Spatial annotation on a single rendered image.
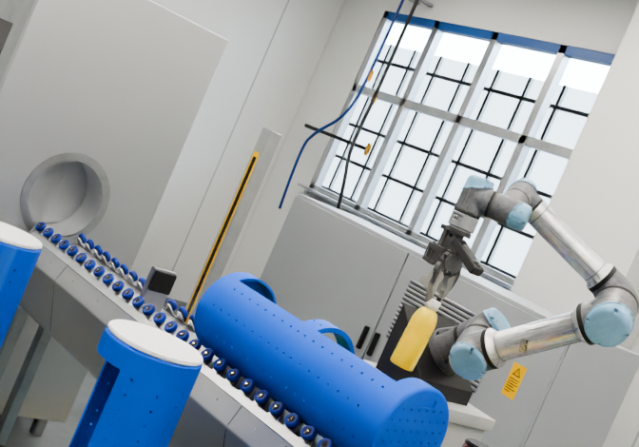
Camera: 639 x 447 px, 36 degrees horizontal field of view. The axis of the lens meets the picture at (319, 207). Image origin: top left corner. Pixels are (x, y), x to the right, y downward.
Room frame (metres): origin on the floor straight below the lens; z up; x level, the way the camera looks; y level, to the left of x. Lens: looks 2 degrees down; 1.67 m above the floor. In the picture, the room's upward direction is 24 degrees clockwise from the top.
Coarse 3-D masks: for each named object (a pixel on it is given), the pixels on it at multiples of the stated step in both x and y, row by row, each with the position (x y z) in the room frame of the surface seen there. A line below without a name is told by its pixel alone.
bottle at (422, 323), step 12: (420, 312) 2.63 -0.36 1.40; (432, 312) 2.63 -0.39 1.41; (408, 324) 2.65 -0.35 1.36; (420, 324) 2.62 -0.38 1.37; (432, 324) 2.63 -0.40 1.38; (408, 336) 2.63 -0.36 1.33; (420, 336) 2.62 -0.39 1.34; (396, 348) 2.65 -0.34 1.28; (408, 348) 2.62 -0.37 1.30; (420, 348) 2.62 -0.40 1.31; (396, 360) 2.62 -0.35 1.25; (408, 360) 2.62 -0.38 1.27
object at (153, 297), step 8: (152, 272) 3.48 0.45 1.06; (160, 272) 3.47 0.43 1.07; (168, 272) 3.52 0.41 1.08; (152, 280) 3.47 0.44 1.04; (160, 280) 3.48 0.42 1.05; (168, 280) 3.51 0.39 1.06; (144, 288) 3.48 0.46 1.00; (152, 288) 3.47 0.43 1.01; (160, 288) 3.49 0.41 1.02; (168, 288) 3.52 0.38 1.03; (144, 296) 3.48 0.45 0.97; (152, 296) 3.50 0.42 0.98; (160, 296) 3.52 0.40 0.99; (144, 304) 3.49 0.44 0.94; (160, 304) 3.53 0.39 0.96
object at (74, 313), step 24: (72, 240) 4.14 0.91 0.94; (48, 264) 3.81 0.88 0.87; (96, 264) 3.90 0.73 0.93; (48, 288) 3.77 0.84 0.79; (72, 288) 3.64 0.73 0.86; (48, 312) 3.78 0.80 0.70; (72, 312) 3.62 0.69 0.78; (96, 312) 3.49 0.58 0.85; (120, 312) 3.42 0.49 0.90; (72, 336) 3.62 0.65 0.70; (96, 336) 3.48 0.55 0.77; (192, 336) 3.40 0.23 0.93; (96, 360) 3.48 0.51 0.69; (240, 384) 3.03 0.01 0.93; (192, 408) 3.00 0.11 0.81; (216, 408) 2.92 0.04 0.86; (240, 408) 2.87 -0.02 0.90; (264, 408) 2.88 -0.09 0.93; (192, 432) 3.00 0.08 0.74; (216, 432) 2.90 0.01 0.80; (240, 432) 2.82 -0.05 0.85; (264, 432) 2.77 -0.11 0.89
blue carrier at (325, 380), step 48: (240, 288) 3.07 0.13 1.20; (240, 336) 2.93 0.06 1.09; (288, 336) 2.82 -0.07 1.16; (336, 336) 2.96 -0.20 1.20; (288, 384) 2.75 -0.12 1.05; (336, 384) 2.63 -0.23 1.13; (384, 384) 2.56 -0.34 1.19; (336, 432) 2.60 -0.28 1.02; (384, 432) 2.50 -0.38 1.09; (432, 432) 2.63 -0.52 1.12
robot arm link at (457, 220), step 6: (456, 216) 2.64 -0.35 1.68; (462, 216) 2.64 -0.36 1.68; (468, 216) 2.63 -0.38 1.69; (450, 222) 2.65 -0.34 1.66; (456, 222) 2.64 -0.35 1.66; (462, 222) 2.63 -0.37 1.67; (468, 222) 2.63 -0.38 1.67; (474, 222) 2.64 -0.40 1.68; (456, 228) 2.64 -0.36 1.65; (462, 228) 2.63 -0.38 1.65; (468, 228) 2.64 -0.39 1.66; (474, 228) 2.66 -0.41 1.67
